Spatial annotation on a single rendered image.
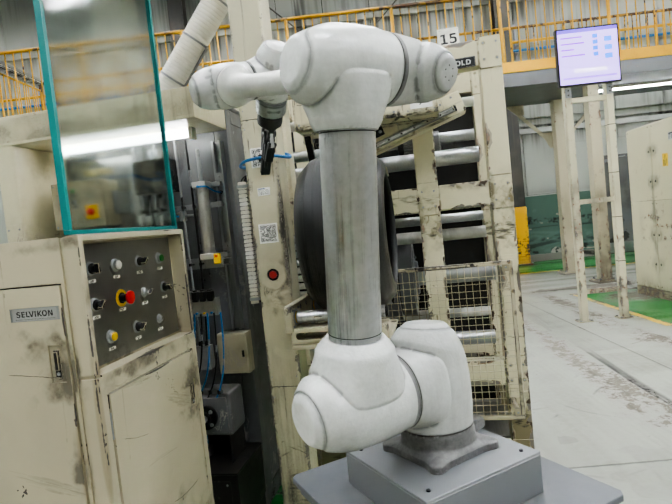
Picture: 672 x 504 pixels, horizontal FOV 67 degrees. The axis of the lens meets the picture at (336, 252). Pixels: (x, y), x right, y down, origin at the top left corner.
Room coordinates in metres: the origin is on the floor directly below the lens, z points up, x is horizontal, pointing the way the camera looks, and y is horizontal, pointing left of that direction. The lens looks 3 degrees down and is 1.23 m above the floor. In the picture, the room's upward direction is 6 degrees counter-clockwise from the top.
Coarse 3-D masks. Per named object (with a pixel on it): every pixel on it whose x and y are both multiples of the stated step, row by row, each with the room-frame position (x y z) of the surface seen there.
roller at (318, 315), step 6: (384, 306) 1.81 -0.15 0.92; (300, 312) 1.87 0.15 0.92; (306, 312) 1.86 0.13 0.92; (312, 312) 1.86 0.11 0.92; (318, 312) 1.85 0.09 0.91; (324, 312) 1.85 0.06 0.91; (384, 312) 1.80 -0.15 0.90; (300, 318) 1.86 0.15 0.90; (306, 318) 1.86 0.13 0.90; (312, 318) 1.85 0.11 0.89; (318, 318) 1.85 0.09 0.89; (324, 318) 1.84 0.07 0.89
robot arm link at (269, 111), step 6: (258, 102) 1.46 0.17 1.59; (264, 102) 1.45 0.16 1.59; (258, 108) 1.48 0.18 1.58; (264, 108) 1.46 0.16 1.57; (270, 108) 1.46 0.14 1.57; (276, 108) 1.46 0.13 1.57; (282, 108) 1.48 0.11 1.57; (264, 114) 1.48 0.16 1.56; (270, 114) 1.47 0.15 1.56; (276, 114) 1.48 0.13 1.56; (282, 114) 1.49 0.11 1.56
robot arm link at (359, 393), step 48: (288, 48) 0.84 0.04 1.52; (336, 48) 0.81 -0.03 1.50; (384, 48) 0.86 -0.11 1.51; (336, 96) 0.83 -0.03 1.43; (384, 96) 0.87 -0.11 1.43; (336, 144) 0.87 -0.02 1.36; (336, 192) 0.88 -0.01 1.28; (336, 240) 0.89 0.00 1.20; (336, 288) 0.90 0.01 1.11; (336, 336) 0.91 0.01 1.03; (384, 336) 0.94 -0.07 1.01; (336, 384) 0.87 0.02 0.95; (384, 384) 0.89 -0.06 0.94; (336, 432) 0.85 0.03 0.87; (384, 432) 0.90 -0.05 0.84
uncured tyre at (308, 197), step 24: (312, 168) 1.82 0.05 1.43; (384, 168) 1.94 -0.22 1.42; (312, 192) 1.74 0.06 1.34; (384, 192) 2.10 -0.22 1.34; (312, 216) 1.71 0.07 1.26; (384, 216) 1.74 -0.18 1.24; (312, 240) 1.70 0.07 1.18; (384, 240) 1.72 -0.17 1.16; (312, 264) 1.72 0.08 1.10; (384, 264) 1.72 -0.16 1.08; (312, 288) 1.78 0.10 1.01; (384, 288) 1.77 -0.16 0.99
